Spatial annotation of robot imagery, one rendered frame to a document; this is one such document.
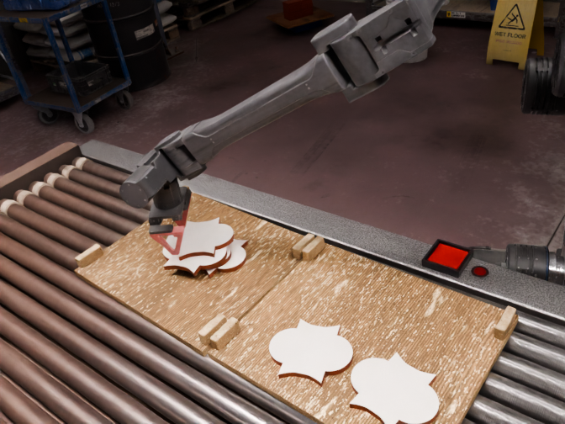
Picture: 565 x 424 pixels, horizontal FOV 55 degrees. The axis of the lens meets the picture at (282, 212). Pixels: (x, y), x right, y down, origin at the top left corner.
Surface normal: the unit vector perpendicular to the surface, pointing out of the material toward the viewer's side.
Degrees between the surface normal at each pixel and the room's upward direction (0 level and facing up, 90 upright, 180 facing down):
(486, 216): 0
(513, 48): 78
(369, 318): 0
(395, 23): 85
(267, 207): 0
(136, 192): 90
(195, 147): 90
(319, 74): 90
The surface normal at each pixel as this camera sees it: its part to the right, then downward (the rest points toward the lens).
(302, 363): -0.13, -0.81
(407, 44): -0.14, 0.51
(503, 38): -0.67, 0.33
